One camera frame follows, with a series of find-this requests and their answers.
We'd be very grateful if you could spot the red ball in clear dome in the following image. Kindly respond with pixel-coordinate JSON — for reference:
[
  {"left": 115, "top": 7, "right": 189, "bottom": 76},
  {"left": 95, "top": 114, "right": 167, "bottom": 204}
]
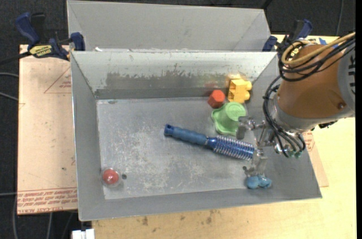
[{"left": 100, "top": 166, "right": 124, "bottom": 188}]

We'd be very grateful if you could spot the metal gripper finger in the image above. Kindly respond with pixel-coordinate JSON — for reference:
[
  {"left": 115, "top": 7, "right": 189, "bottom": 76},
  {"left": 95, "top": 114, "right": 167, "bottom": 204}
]
[
  {"left": 243, "top": 148, "right": 269, "bottom": 177},
  {"left": 236, "top": 116, "right": 266, "bottom": 140}
]

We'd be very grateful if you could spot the brown cardboard board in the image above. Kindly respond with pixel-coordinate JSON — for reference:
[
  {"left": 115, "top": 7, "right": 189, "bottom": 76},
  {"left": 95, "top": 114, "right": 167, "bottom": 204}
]
[{"left": 16, "top": 44, "right": 330, "bottom": 216}]

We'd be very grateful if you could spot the small blue toy lump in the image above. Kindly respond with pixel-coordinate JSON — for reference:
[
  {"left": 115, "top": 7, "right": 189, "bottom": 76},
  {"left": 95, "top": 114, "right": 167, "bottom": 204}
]
[{"left": 244, "top": 175, "right": 273, "bottom": 190}]

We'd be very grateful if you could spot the blue hairbrush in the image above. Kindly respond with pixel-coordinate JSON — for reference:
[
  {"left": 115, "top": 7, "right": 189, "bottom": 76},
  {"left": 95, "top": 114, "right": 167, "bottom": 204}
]
[{"left": 163, "top": 124, "right": 256, "bottom": 161}]

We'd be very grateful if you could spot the grey metal bin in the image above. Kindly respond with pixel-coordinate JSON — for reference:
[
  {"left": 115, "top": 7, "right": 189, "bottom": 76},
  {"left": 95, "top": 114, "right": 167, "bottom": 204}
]
[{"left": 66, "top": 0, "right": 322, "bottom": 222}]

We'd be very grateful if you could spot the green flower-shaped toy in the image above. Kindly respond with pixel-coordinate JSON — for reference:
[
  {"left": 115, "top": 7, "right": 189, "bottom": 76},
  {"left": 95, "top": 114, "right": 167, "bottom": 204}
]
[{"left": 210, "top": 101, "right": 247, "bottom": 137}]

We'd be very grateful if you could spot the orange-red hexagonal block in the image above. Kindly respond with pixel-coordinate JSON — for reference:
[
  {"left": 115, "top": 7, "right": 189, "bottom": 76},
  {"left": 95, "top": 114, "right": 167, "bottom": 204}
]
[{"left": 207, "top": 89, "right": 226, "bottom": 109}]

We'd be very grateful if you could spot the yellow toy block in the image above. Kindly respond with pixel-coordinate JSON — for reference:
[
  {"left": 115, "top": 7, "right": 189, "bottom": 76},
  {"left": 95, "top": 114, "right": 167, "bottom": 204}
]
[{"left": 226, "top": 73, "right": 253, "bottom": 105}]

